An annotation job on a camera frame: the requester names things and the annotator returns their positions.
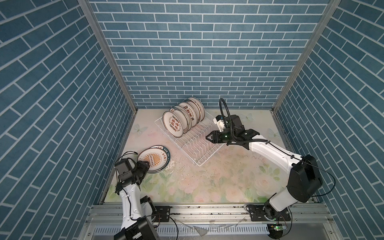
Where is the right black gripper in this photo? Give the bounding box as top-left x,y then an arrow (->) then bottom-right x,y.
205,129 -> 237,143

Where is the large red-lettered plate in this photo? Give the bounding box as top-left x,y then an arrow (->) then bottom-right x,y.
162,111 -> 184,138
179,101 -> 201,127
184,97 -> 206,123

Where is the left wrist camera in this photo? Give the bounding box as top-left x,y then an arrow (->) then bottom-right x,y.
115,158 -> 136,179

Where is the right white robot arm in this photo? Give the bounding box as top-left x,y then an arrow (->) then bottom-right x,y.
206,115 -> 323,221

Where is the right circuit board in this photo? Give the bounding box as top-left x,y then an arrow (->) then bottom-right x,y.
267,224 -> 284,240

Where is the white wire dish rack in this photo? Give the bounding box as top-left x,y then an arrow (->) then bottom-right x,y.
155,112 -> 224,167

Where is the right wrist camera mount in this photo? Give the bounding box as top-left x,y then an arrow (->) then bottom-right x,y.
213,115 -> 226,132

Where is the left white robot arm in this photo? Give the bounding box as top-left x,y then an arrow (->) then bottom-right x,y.
114,158 -> 160,240

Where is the small orange sunburst plate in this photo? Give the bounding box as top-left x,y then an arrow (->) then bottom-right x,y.
138,148 -> 167,174

